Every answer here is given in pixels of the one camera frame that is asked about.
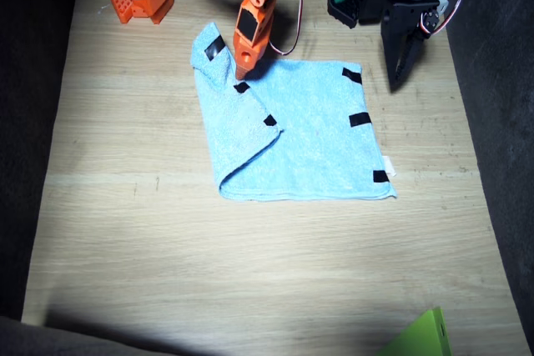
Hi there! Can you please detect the light blue towel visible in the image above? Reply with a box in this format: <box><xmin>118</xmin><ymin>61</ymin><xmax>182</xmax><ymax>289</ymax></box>
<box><xmin>190</xmin><ymin>21</ymin><xmax>398</xmax><ymax>203</ymax></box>

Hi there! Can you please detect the grey foam panel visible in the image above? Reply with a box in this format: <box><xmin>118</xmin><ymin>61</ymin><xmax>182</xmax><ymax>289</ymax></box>
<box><xmin>0</xmin><ymin>313</ymin><xmax>201</xmax><ymax>356</ymax></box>
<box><xmin>441</xmin><ymin>0</ymin><xmax>534</xmax><ymax>356</ymax></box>
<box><xmin>0</xmin><ymin>0</ymin><xmax>83</xmax><ymax>322</ymax></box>

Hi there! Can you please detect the lime green plastic bracket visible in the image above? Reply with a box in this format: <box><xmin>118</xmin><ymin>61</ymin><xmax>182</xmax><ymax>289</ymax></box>
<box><xmin>375</xmin><ymin>306</ymin><xmax>454</xmax><ymax>356</ymax></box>

